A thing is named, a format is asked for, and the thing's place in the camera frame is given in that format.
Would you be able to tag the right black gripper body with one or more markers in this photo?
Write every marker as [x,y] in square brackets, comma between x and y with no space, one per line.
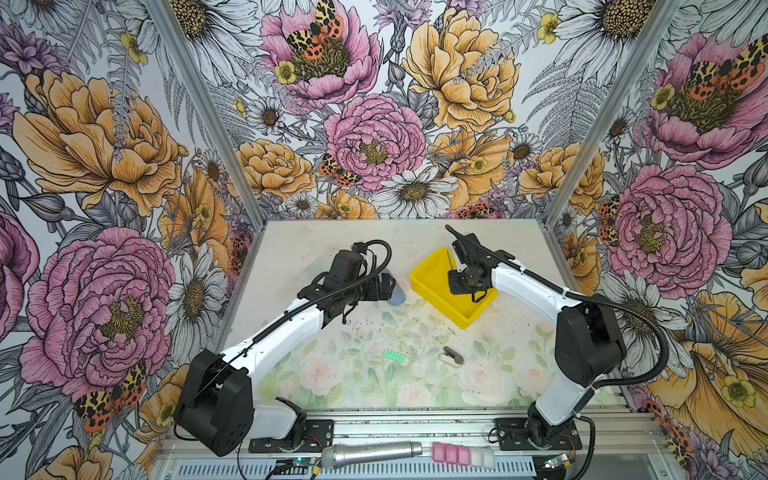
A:
[463,282]

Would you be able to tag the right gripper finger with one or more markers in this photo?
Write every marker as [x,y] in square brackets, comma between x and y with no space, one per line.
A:
[460,239]
[478,296]

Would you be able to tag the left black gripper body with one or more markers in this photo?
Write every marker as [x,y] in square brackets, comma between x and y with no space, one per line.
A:
[371,293]

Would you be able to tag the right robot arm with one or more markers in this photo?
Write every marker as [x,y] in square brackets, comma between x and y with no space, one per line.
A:
[588,343]

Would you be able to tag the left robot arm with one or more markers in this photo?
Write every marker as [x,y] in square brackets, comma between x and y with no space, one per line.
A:
[217,405]

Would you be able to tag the yellow plastic bin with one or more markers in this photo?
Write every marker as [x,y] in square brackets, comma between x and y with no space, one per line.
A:
[430,281]

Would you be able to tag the blue glasses case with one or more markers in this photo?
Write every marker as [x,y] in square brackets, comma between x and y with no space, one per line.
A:
[397,296]

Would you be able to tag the grey metal clip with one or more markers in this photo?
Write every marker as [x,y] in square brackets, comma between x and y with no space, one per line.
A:
[451,357]

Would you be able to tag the green lego brick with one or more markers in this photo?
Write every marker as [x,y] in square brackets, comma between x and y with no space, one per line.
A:
[394,356]

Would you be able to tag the silver microphone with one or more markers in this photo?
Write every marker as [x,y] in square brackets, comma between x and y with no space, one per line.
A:
[341,455]

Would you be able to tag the pink white ribbed object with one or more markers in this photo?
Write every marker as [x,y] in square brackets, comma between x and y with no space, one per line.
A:
[460,455]

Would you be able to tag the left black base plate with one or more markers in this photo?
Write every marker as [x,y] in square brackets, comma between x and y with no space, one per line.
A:
[316,435]

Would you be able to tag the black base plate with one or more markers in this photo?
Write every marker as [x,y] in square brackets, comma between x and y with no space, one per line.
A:
[316,435]
[516,434]

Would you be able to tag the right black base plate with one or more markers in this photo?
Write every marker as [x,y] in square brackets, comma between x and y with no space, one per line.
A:
[516,434]

